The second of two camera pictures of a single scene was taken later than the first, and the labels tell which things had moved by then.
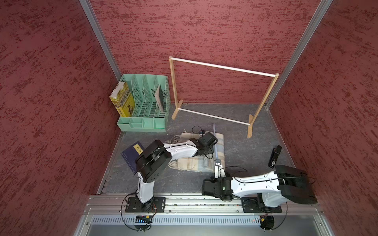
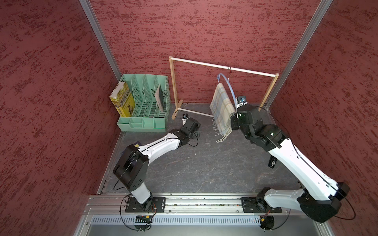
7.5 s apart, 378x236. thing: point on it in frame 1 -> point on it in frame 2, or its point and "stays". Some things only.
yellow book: (123, 100) stays
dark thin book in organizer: (159, 98) stays
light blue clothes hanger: (215, 144) -> (227, 79)
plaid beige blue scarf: (199, 163) -> (222, 110)
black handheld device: (274, 156) stays
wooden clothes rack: (251, 118) stays
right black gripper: (212, 179) -> (234, 124)
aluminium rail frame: (202, 215) stays
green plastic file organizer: (147, 116) stays
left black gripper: (210, 151) -> (196, 132)
